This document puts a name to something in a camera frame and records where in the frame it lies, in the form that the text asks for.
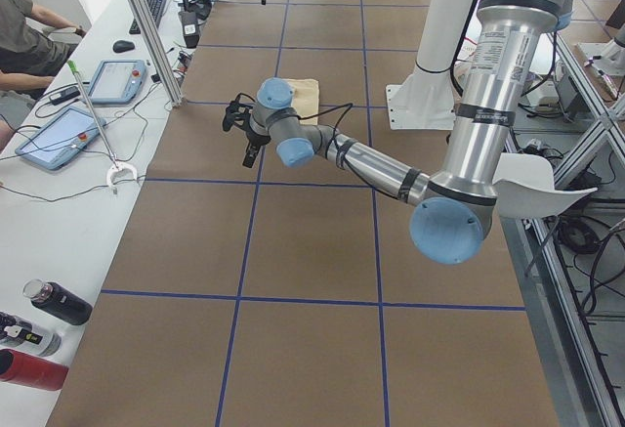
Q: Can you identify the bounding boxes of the grey black bottle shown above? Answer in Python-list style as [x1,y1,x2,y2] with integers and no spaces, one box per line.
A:
[1,312,62,358]

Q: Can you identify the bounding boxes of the white plastic chair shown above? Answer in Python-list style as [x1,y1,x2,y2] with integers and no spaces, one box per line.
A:
[492,153,597,219]

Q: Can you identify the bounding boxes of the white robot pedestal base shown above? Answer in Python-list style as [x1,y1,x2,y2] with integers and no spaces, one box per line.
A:
[386,0,474,130]

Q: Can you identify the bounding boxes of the blue teach pendant far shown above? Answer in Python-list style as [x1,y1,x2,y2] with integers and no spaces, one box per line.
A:
[88,60,146,106]

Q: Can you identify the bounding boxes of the blue teach pendant near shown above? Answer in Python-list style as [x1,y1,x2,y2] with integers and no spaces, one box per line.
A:
[15,107,100,171]

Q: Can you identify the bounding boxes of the silver reacher stick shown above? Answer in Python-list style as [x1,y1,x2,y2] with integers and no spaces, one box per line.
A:
[67,60,139,194]

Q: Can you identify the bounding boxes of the blue teach pendant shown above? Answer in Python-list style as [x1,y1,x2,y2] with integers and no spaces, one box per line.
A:
[88,60,146,106]
[15,107,100,171]

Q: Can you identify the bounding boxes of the aluminium frame post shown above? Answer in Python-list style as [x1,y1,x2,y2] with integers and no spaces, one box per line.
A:
[128,0,183,107]

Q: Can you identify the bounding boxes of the black keyboard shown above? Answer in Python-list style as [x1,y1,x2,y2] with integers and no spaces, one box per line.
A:
[128,0,168,35]

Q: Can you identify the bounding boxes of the seated person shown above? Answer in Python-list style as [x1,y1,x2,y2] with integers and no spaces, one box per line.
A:
[0,0,88,149]

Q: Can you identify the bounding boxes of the black computer mouse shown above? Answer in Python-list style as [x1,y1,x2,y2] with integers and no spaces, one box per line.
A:
[112,40,135,54]

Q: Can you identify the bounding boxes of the beige long-sleeve printed shirt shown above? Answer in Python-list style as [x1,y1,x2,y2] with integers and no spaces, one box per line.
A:
[286,79,319,117]

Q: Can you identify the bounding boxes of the red bottle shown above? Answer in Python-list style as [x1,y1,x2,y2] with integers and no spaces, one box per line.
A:
[1,349,68,391]

